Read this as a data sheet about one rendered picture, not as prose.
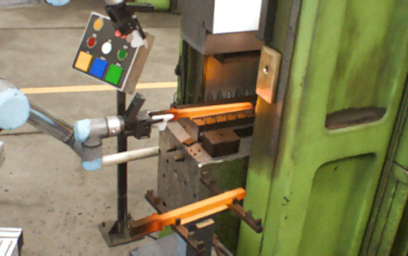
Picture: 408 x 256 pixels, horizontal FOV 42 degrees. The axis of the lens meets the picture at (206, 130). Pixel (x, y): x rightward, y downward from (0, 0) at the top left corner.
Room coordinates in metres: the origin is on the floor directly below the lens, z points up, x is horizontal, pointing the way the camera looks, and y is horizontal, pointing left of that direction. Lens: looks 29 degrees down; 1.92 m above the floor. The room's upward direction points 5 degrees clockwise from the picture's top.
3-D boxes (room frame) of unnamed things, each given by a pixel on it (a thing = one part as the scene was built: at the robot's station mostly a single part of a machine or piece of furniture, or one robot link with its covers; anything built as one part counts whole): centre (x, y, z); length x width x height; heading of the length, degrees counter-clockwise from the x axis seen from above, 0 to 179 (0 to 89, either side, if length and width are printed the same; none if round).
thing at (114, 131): (1.66, 0.34, 1.00); 0.08 x 0.05 x 0.08; 29
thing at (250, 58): (1.94, -0.15, 1.24); 0.30 x 0.07 x 0.06; 119
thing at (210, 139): (1.71, -0.06, 0.95); 0.12 x 0.08 x 0.06; 119
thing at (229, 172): (1.90, -0.14, 0.69); 0.56 x 0.38 x 0.45; 119
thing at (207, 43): (1.94, -0.10, 1.32); 0.42 x 0.20 x 0.10; 119
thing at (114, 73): (2.13, 0.42, 1.01); 0.07 x 0.05 x 0.07; 54
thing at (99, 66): (2.19, 0.50, 1.01); 0.07 x 0.05 x 0.07; 54
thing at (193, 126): (1.94, -0.10, 0.96); 0.42 x 0.20 x 0.09; 119
